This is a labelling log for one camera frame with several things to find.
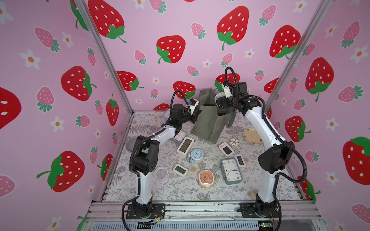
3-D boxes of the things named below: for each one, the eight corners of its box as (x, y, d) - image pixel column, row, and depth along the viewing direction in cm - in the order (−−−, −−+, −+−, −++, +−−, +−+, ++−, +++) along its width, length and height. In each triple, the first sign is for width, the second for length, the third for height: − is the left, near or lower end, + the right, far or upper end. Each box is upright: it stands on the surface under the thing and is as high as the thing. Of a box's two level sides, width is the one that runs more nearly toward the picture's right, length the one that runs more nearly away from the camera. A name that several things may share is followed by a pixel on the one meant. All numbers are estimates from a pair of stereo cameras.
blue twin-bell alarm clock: (187, 163, 92) (187, 160, 89) (187, 151, 98) (187, 148, 95) (203, 163, 92) (204, 160, 89) (202, 151, 98) (203, 148, 95)
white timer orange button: (226, 158, 95) (227, 155, 92) (217, 147, 101) (218, 145, 98) (232, 154, 97) (234, 151, 94) (223, 144, 103) (224, 141, 100)
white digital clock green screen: (175, 154, 97) (175, 151, 94) (185, 138, 105) (185, 135, 102) (185, 158, 95) (185, 156, 92) (194, 141, 103) (194, 138, 100)
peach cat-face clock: (198, 188, 84) (198, 186, 81) (198, 171, 90) (198, 169, 87) (214, 188, 84) (215, 186, 81) (212, 171, 90) (213, 169, 87)
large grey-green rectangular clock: (223, 184, 85) (224, 182, 82) (219, 159, 95) (220, 157, 92) (241, 184, 85) (243, 182, 82) (236, 159, 95) (237, 157, 92)
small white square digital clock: (172, 171, 90) (171, 169, 88) (176, 164, 93) (175, 162, 90) (184, 177, 87) (184, 175, 85) (188, 170, 90) (188, 168, 88)
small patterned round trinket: (229, 147, 101) (230, 145, 99) (228, 140, 105) (229, 138, 103) (238, 147, 101) (239, 145, 99) (236, 140, 105) (237, 138, 103)
